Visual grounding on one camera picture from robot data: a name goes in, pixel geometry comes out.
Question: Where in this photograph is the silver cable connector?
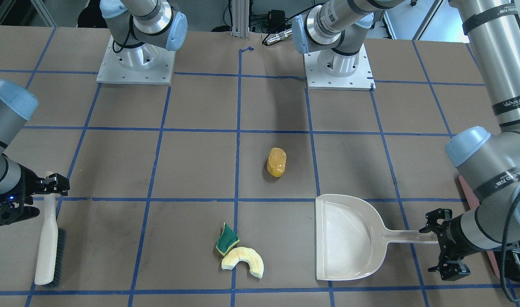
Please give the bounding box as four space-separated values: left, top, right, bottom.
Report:
262 29 292 46

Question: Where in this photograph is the pink bin with black liner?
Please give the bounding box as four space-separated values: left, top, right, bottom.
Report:
459 175 520 286

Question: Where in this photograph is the green yellow sponge piece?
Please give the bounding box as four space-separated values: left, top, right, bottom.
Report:
215 222 240 257

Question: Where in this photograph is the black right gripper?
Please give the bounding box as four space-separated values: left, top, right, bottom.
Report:
0 165 70 226

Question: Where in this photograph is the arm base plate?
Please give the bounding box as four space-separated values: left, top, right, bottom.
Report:
96 37 176 85
303 44 376 91

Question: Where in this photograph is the yellow potato-shaped toy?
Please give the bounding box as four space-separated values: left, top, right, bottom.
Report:
266 147 287 177

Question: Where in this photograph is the aluminium frame post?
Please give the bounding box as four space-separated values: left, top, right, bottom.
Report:
230 0 250 40

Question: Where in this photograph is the beige plastic dustpan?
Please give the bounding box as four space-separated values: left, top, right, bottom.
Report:
315 194 438 281

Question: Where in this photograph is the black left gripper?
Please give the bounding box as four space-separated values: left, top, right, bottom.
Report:
418 208 472 281

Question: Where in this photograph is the white hand brush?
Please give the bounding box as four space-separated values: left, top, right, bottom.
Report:
34 194 66 288

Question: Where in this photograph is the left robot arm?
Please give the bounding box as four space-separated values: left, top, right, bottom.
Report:
421 0 520 281

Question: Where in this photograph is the black power adapter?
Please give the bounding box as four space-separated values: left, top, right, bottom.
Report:
257 9 286 28

